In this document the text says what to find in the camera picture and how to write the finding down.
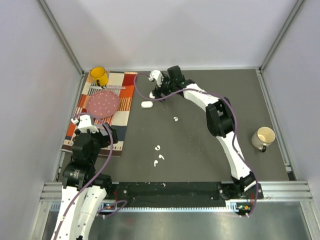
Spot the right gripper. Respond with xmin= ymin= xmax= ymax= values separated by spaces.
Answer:
xmin=152 ymin=75 xmax=176 ymax=104

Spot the white charging case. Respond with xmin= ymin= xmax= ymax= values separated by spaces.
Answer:
xmin=149 ymin=92 xmax=155 ymax=99
xmin=140 ymin=101 xmax=154 ymax=109

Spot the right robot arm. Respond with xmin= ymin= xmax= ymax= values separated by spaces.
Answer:
xmin=148 ymin=65 xmax=257 ymax=198

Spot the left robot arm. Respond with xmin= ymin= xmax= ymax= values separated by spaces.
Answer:
xmin=51 ymin=123 xmax=118 ymax=240

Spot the closed white charging case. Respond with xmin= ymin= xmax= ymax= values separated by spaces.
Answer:
xmin=140 ymin=101 xmax=154 ymax=109

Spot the patchwork orange placemat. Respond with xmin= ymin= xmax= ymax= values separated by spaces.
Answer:
xmin=73 ymin=71 xmax=137 ymax=157

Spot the pink polka dot plate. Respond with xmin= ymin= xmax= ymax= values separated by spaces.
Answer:
xmin=86 ymin=90 xmax=120 ymax=119

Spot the yellow mug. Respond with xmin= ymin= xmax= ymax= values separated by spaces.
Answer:
xmin=90 ymin=66 xmax=109 ymax=87

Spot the cream dotted mug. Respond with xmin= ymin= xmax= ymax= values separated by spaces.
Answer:
xmin=251 ymin=126 xmax=276 ymax=153

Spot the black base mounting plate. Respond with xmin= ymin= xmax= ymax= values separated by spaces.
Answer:
xmin=105 ymin=181 xmax=264 ymax=208

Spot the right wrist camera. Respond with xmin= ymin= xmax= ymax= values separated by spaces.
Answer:
xmin=148 ymin=70 xmax=163 ymax=87

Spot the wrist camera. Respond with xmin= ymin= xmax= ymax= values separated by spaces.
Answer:
xmin=71 ymin=114 xmax=99 ymax=134
xmin=148 ymin=70 xmax=163 ymax=87

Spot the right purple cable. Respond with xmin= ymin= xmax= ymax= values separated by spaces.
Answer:
xmin=133 ymin=72 xmax=260 ymax=218

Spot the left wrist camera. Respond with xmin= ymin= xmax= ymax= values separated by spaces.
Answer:
xmin=71 ymin=114 xmax=99 ymax=134

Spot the white cable duct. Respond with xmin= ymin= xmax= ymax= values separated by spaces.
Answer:
xmin=49 ymin=201 xmax=253 ymax=213

